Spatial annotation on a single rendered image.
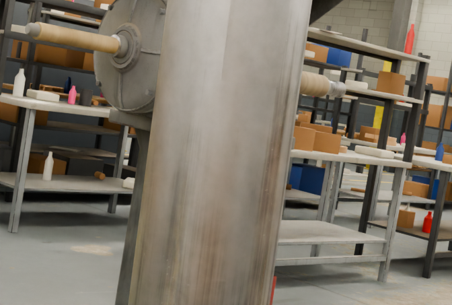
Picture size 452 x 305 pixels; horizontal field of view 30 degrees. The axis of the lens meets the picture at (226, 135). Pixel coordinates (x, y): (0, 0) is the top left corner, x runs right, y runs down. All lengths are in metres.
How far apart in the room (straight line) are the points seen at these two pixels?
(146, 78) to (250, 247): 1.12
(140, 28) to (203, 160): 1.15
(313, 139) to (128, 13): 3.85
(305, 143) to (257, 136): 4.91
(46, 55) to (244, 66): 6.71
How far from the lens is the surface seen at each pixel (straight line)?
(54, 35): 1.59
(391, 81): 6.19
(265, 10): 0.55
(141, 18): 1.69
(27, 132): 5.89
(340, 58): 10.03
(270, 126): 0.56
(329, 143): 5.67
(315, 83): 2.12
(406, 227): 7.27
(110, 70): 1.74
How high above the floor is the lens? 1.20
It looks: 3 degrees down
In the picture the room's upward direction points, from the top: 9 degrees clockwise
